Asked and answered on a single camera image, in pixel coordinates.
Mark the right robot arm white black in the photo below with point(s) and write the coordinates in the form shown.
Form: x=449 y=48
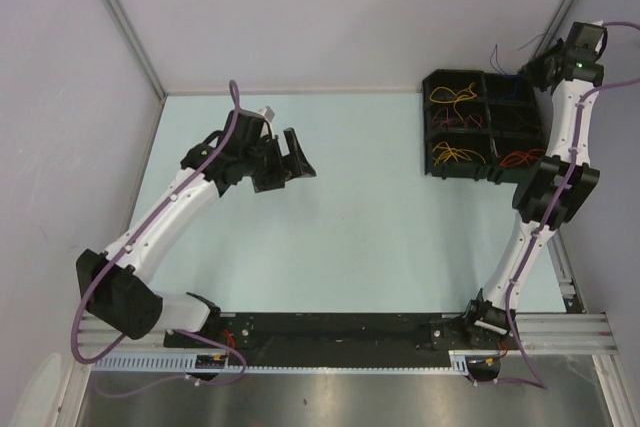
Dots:
x=557 y=185

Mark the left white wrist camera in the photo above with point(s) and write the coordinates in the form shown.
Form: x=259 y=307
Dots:
x=267 y=115

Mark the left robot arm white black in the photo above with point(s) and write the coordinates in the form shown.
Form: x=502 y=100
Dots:
x=116 y=281

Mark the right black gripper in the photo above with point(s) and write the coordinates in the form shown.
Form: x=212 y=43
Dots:
x=530 y=71

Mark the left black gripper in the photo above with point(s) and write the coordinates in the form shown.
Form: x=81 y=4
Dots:
x=292 y=165

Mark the aluminium frame rail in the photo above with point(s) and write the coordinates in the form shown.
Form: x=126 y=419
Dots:
x=554 y=333

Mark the black compartment tray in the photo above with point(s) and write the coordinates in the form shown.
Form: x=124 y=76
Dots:
x=480 y=126

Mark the white slotted cable duct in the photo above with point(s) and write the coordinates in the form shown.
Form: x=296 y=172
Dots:
x=192 y=363

